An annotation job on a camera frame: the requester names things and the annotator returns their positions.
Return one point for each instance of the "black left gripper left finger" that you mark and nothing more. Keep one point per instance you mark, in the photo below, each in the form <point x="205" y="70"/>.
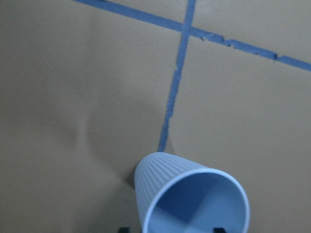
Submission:
<point x="124" y="230"/>

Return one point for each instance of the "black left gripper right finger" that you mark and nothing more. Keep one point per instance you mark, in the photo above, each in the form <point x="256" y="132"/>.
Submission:
<point x="218" y="230"/>

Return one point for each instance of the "blue ribbed plastic cup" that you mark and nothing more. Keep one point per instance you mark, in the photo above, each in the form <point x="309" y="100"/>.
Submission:
<point x="176" y="195"/>

